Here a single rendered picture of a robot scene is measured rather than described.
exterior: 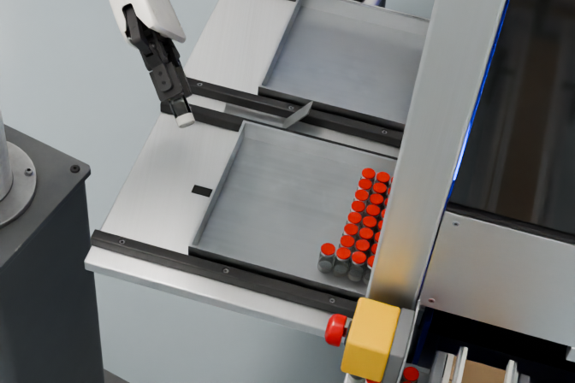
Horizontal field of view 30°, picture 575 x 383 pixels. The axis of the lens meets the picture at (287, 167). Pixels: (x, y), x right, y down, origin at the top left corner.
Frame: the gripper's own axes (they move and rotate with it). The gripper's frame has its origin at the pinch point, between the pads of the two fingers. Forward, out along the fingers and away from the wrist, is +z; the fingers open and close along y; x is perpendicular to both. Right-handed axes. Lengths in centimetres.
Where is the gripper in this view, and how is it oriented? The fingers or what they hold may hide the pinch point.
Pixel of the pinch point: (170, 83)
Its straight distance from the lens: 132.6
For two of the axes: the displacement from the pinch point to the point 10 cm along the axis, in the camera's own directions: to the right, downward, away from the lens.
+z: 3.7, 9.1, -1.7
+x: -8.8, 4.1, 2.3
